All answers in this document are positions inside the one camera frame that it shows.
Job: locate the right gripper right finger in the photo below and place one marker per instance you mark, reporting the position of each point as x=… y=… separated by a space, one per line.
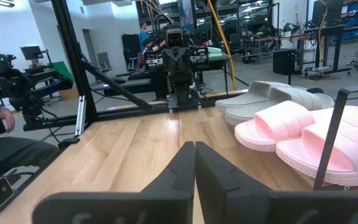
x=235 y=205

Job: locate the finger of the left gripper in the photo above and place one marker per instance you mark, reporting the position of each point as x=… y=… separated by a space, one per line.
x=170 y=62
x=184 y=62

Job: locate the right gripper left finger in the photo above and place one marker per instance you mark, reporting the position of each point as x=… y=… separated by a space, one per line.
x=166 y=205

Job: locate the grey rubber slide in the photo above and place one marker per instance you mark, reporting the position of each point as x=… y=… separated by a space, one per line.
x=253 y=91
x=291 y=96

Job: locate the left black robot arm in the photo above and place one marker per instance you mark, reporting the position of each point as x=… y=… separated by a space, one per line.
x=182 y=90

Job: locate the grey chair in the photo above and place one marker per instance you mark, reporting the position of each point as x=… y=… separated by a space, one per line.
x=103 y=60

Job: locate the cardboard box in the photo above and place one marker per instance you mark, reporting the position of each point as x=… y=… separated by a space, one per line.
x=70 y=91

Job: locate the green board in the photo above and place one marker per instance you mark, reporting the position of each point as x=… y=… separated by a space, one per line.
x=62 y=70

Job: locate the black draped stand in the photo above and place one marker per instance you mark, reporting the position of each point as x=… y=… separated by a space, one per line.
x=284 y=62

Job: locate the monitor on stand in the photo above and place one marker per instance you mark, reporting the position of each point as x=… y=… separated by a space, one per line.
x=31 y=53

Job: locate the black standing desk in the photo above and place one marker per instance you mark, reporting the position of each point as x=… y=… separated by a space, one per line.
x=328 y=31

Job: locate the blue storage bins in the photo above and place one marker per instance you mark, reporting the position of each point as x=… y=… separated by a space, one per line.
x=354 y=21

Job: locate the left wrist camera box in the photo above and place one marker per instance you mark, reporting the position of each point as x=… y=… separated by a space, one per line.
x=175 y=38

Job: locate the black metal rig frame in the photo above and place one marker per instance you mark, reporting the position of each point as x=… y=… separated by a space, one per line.
x=75 y=62

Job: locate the silver aluminium bracket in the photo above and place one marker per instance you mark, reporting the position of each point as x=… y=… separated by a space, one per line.
x=80 y=115

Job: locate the wooden shelf black metal frame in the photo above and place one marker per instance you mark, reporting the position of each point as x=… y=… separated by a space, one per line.
x=334 y=124

